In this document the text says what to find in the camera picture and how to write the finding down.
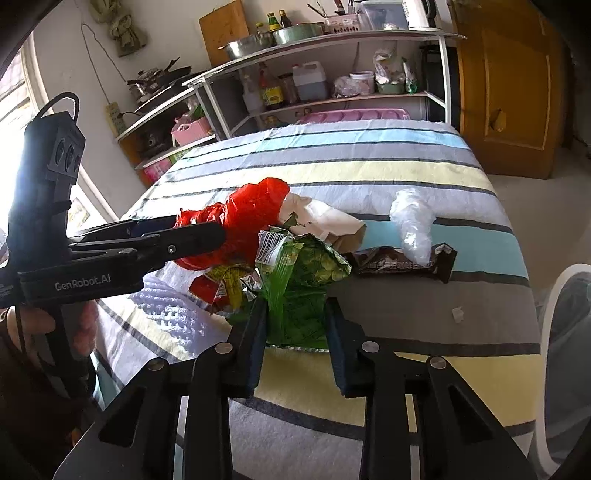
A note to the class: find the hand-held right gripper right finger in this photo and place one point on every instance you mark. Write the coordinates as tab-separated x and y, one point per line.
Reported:
339	355

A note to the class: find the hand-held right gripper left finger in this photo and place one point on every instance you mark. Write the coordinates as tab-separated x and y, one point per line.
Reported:
254	355

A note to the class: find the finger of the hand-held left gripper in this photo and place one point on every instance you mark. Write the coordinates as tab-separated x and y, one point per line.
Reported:
184	242
147	226

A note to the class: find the green snack packet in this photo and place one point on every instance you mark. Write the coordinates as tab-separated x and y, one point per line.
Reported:
295	300

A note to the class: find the red plastic bag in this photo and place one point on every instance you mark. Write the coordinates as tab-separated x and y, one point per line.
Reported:
249	217

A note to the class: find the large white foam net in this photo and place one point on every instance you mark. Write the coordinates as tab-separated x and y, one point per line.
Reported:
161	314

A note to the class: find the beige paper bag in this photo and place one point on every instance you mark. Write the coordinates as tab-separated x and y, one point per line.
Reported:
323	221

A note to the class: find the white trash bin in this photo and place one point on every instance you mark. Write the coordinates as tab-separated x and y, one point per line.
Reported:
549	369

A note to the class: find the person's left forearm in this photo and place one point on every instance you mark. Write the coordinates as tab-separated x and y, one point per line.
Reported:
27	406

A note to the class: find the person's left hand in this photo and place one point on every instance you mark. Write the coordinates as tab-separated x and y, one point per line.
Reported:
37	323

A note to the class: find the colourful cardboard box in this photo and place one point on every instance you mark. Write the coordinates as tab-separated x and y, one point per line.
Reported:
159	171

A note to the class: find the yellow red snack packet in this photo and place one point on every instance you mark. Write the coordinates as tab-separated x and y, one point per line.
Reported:
226	286

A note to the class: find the pink woven basket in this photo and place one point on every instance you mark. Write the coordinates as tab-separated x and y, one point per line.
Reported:
191	131

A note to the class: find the brown coffee packet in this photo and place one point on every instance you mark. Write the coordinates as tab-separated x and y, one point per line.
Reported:
392	265

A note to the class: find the white side shelf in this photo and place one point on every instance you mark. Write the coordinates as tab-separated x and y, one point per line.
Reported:
152	110

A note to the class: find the window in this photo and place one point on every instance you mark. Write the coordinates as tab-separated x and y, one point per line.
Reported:
9	92

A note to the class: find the white paper scrap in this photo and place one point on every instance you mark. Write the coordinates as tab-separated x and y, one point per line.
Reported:
457	314

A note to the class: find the steel pot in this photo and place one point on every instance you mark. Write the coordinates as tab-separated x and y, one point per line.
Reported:
143	85

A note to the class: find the black frying pan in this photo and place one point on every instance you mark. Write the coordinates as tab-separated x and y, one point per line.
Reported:
166	85

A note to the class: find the white plastic bag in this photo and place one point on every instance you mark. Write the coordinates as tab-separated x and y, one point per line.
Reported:
411	221

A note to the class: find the clear plastic bottle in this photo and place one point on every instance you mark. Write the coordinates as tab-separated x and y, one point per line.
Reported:
251	99

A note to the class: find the yellow label sauce bottle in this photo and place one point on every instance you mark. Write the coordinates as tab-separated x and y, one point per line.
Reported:
271	92

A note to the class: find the striped tablecloth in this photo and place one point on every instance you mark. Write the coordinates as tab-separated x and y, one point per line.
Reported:
369	184

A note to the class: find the dark glass jar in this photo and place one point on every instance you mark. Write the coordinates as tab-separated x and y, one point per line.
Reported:
288	91

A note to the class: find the hanging green cloth bag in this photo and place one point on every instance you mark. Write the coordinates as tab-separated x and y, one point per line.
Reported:
120	27

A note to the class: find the plastic oil jug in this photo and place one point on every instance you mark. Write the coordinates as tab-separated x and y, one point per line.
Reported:
309	85

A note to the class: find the steel bowl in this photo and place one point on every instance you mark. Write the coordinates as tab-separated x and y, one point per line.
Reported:
247	45

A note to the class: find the wooden cutting board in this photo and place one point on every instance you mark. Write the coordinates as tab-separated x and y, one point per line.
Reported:
226	27

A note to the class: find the crumpled clear plastic bag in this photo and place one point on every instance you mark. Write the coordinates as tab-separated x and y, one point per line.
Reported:
344	87

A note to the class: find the yellow cap sauce bottle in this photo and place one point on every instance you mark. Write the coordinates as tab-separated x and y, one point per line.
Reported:
272	22

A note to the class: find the green basin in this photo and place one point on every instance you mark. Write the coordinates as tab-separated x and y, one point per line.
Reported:
298	33

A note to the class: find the white plastic tub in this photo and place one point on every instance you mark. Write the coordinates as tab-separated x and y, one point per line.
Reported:
362	82

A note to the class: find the dark soy sauce bottle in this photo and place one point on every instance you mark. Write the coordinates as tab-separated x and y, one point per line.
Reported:
285	19

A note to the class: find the white metal shelf rack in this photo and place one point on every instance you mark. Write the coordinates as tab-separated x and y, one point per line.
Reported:
323	39

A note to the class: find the green bowl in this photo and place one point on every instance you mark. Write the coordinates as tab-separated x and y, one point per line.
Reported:
391	88

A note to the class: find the chopsticks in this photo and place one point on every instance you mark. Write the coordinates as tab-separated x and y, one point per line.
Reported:
316	11

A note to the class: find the white food bag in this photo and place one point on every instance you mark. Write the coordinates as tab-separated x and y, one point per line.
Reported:
388	67

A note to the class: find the pink utensil basket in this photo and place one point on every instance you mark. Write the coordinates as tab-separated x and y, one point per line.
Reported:
341	24

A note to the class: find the green seasoning packet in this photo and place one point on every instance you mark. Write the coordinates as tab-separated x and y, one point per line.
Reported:
410	78

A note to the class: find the kitchen knife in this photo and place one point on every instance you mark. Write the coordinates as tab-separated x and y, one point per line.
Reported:
340	5

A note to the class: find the black tall appliance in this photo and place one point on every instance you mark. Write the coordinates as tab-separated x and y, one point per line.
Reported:
434	83

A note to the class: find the clear plastic storage box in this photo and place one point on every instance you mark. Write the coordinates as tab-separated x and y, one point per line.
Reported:
383	16

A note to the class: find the wooden door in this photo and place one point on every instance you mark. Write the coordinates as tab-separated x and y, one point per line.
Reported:
508	92

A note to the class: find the white electric kettle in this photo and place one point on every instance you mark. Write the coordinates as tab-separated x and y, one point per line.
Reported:
418	14

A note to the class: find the wall power strip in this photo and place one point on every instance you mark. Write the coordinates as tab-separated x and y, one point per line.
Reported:
113	119

